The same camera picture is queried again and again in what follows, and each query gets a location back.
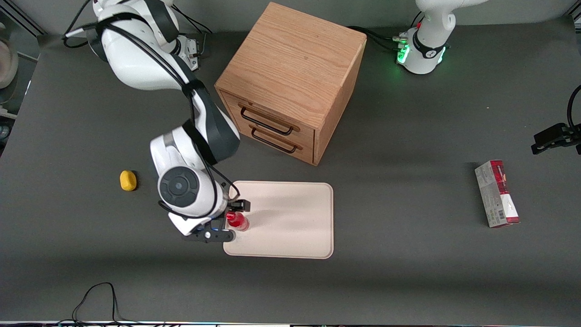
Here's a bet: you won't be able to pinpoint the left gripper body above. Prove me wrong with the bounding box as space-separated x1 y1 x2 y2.
564 125 581 155

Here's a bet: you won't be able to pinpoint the red coke bottle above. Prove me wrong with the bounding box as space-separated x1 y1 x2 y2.
226 211 250 232

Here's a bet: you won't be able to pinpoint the beige plastic tray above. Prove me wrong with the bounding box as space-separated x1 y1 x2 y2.
223 181 334 259

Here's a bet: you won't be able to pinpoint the grey red carton box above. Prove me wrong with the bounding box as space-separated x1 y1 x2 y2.
474 160 521 228

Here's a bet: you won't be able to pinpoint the wooden drawer cabinet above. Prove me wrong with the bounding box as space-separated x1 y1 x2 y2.
214 1 367 167

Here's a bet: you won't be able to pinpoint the beige background object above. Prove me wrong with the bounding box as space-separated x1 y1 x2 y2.
0 23 20 90

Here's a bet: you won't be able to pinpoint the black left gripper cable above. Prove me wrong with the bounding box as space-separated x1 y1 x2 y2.
566 85 581 132

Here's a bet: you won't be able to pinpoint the black metal drawer handle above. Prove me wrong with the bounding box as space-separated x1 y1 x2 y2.
251 127 299 154
240 105 295 136

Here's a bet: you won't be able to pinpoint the thin black cable loop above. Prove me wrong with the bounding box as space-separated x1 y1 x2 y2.
72 282 137 326

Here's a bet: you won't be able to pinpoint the black cable along right arm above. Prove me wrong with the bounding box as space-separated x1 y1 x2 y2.
63 0 241 221

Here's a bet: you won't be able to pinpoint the black right arm base cables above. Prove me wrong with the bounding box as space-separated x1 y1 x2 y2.
172 6 214 59

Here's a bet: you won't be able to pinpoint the black arm base cables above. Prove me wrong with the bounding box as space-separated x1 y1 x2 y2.
347 11 423 51
172 6 214 59

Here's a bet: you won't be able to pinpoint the black left arm base cables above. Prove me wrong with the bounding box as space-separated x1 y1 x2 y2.
347 11 423 51

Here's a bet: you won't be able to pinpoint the aluminium frame rail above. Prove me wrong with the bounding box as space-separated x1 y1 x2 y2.
9 5 47 37

